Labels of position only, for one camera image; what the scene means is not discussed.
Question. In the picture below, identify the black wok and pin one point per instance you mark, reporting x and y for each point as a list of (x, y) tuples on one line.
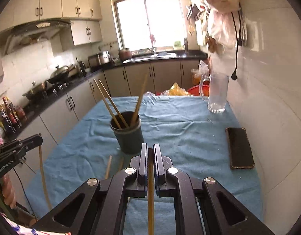
[(60, 74)]

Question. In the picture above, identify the silver rice cooker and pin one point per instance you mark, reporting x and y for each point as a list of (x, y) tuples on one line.
[(99, 58)]

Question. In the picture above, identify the beige upper cabinets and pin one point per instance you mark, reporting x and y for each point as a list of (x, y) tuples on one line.
[(67, 0)]

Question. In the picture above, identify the yellow plastic bag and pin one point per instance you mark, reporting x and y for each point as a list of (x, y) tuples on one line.
[(176, 90)]

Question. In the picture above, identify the metal faucet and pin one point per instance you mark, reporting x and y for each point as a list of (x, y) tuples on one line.
[(153, 48)]

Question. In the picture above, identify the person's left hand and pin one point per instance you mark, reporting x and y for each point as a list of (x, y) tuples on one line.
[(9, 191)]

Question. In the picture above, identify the blue tablecloth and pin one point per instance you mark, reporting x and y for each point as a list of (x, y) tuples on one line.
[(184, 137)]

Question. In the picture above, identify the small clear plastic bag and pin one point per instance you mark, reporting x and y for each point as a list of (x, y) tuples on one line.
[(148, 94)]

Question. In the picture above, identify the white and orange plastic bag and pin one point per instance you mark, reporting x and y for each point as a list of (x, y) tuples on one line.
[(200, 73)]

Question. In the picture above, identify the black wall rack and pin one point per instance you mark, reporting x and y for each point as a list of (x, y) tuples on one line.
[(192, 12)]

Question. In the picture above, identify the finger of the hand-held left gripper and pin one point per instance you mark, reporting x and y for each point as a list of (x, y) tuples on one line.
[(31, 142)]

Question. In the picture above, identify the brown clay pot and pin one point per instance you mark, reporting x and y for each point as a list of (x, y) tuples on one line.
[(124, 55)]

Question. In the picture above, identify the steel sink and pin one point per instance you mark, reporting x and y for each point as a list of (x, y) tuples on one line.
[(150, 57)]

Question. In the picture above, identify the smartphone in brown case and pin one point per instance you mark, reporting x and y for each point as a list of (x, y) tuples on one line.
[(239, 149)]

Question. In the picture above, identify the beige base cabinets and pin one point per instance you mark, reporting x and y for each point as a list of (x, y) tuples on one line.
[(140, 78)]

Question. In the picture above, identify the clear glass mug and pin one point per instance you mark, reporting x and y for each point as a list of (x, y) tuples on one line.
[(217, 93)]

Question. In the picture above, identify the kitchen window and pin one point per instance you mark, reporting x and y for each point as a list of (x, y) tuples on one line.
[(160, 17)]

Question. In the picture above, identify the range hood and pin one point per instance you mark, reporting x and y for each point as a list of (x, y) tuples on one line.
[(30, 31)]

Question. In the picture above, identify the black kitchen countertop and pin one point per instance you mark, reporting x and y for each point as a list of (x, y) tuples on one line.
[(189, 53)]

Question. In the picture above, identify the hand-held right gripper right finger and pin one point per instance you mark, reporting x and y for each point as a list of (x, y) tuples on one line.
[(158, 166)]

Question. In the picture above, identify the group of sauce bottles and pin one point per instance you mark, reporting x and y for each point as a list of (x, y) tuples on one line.
[(8, 117)]

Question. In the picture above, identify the dark grey chopstick holder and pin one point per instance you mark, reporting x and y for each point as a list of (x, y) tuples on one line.
[(128, 139)]

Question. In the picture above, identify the patterned white garment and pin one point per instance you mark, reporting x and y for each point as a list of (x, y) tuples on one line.
[(20, 230)]

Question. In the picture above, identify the black gas stove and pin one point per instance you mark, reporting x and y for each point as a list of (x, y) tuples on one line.
[(58, 87)]

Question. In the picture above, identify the stainless steel pot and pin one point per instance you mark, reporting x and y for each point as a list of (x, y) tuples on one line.
[(35, 89)]

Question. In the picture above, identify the steel kettle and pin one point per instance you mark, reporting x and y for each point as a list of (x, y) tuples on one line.
[(82, 66)]

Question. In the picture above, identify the red plastic basin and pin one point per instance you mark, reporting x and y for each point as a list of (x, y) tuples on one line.
[(197, 90)]

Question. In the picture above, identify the white wall socket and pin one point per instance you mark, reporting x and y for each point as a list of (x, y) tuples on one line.
[(248, 34)]

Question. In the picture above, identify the white cutting board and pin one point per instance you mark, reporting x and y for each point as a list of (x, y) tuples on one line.
[(199, 33)]

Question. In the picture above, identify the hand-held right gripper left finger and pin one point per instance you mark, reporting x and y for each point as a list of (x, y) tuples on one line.
[(143, 166)]

